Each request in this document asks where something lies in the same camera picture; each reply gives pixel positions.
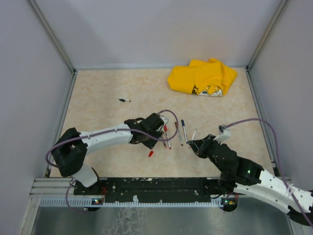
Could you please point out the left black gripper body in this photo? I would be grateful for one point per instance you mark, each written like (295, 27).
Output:
(149, 142)

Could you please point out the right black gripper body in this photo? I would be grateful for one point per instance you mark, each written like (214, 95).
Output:
(213, 144)

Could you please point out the white pen red tip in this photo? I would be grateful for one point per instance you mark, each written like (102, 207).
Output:
(168, 141)

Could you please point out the white pen blue markings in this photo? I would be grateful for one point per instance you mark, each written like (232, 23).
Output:
(179, 136)

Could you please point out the white pen red end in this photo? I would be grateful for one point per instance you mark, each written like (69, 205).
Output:
(193, 136)

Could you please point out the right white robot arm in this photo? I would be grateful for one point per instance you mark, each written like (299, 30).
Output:
(243, 176)

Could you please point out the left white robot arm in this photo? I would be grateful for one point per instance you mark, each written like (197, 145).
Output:
(73, 146)

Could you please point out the black capped marker pen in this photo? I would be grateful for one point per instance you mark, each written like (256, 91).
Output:
(124, 100)

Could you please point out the yellow folded t-shirt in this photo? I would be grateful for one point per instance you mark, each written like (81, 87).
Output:
(207, 78)

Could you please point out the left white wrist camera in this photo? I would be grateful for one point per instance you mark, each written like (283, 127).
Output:
(164, 119)

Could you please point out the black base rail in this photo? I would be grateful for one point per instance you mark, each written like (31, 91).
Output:
(154, 190)

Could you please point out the white slotted cable duct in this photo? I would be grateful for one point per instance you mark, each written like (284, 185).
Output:
(91, 203)

